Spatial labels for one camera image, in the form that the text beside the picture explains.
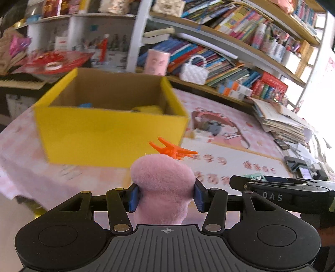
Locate cream quilted handbag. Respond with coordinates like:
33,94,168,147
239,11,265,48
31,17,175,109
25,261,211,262
152,0,186,17

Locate smartphone with lit screen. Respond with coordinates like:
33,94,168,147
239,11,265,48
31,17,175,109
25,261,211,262
298,167,314,180

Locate stack of papers and books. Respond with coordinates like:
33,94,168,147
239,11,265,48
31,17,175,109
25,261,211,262
251,98,312,145

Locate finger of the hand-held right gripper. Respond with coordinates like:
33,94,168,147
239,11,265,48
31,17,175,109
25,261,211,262
230,175,335,190

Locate colourful small figurines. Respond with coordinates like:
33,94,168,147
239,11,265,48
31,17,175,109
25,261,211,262
272,91,296,108

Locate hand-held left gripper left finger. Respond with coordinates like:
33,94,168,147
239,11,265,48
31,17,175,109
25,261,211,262
56,183,142,234

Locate clear marker holder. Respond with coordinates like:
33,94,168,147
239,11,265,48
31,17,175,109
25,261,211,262
264,26,287,62

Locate thick red book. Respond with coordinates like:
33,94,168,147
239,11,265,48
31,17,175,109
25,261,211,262
258,72,288,92

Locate pink plush toy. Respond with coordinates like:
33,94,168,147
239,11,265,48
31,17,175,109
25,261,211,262
130,154,195,225

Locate red tassel ornament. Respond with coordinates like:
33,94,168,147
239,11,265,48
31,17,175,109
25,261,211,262
99,34,108,63

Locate alphabet wall poster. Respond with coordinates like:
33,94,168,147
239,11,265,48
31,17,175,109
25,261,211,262
325,56,335,79

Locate piano keyboard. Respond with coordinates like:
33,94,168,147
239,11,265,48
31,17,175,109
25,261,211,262
0,73,48,91

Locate orange hair clip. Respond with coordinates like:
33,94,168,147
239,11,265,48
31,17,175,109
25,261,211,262
149,136,198,160

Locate pile of red paper decorations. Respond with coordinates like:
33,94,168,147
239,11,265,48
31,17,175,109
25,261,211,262
16,50,93,76

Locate pastel glitter bottle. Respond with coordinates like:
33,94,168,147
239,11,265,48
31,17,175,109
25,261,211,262
253,23,266,50

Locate white quilted handbag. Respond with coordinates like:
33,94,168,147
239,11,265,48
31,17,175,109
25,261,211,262
179,55,209,85

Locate row of colourful picture books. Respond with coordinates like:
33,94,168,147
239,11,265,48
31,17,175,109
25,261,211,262
180,0,265,44

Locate row of leaning children's books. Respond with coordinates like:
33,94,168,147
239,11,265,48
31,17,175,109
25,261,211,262
137,37,262,87

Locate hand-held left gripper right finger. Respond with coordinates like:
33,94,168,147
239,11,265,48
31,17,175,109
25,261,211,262
194,180,282,234

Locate white storage bin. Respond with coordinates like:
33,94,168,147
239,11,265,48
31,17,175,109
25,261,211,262
281,50,301,74

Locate yellow cardboard box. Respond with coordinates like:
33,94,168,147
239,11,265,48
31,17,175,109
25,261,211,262
34,67,189,168

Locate white blue orange carton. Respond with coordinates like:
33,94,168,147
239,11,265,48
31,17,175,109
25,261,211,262
224,78,254,96
217,84,245,101

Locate pink printed table mat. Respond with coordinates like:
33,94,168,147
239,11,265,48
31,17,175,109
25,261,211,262
0,87,314,217

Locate white wooden bookshelf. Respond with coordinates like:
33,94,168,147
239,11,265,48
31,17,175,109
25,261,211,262
131,0,330,110

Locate white pink doll figure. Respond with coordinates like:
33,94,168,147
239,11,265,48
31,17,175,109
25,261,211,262
98,0,131,13

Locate red standing dictionary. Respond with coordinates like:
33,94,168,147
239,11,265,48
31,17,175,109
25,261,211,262
251,80,262,98

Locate white side shelf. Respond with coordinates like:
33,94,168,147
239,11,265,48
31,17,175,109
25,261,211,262
23,13,139,71

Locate pink cylinder pen holder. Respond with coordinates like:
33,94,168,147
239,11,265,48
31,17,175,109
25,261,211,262
144,49,170,76

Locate small grey toy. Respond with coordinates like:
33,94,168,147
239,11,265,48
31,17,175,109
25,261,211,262
207,121,224,136

